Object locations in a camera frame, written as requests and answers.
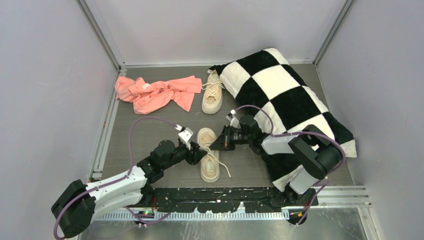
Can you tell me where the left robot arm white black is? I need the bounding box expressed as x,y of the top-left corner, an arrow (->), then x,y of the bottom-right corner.
51,140 -> 207,240

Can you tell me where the aluminium front rail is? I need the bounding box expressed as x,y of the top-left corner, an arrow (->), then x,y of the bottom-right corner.
82,186 -> 372,223

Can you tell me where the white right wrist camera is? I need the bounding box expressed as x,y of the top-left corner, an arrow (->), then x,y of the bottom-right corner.
225,109 -> 240,128

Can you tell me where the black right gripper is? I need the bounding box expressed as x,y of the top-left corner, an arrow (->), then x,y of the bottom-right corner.
210,124 -> 253,151

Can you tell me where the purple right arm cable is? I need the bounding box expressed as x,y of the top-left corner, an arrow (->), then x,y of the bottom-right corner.
233,104 -> 347,226

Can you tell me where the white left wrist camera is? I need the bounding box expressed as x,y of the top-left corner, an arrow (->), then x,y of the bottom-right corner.
175,124 -> 194,150

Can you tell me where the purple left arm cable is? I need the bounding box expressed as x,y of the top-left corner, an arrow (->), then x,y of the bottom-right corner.
53,115 -> 185,240

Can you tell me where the pink cloth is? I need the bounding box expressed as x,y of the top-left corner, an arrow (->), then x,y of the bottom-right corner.
114,75 -> 202,115

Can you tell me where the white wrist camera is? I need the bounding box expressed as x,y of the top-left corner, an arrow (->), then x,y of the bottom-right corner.
225,109 -> 240,128
175,124 -> 194,150

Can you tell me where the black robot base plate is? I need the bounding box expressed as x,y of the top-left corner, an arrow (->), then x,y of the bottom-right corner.
131,187 -> 318,214

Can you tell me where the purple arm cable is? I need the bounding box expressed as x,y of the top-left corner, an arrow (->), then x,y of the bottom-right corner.
53,115 -> 185,240
233,104 -> 347,226

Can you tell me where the black white checkered pillow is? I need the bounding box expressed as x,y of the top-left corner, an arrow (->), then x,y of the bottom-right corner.
208,47 -> 358,193

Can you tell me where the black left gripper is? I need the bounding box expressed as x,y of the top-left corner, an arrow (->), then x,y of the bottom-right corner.
161,141 -> 207,170

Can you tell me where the beige sneaker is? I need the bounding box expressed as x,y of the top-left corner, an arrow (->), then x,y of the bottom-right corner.
201,70 -> 226,115
196,127 -> 232,183

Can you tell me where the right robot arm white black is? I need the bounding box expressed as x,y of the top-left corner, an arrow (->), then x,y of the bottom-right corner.
209,115 -> 346,205

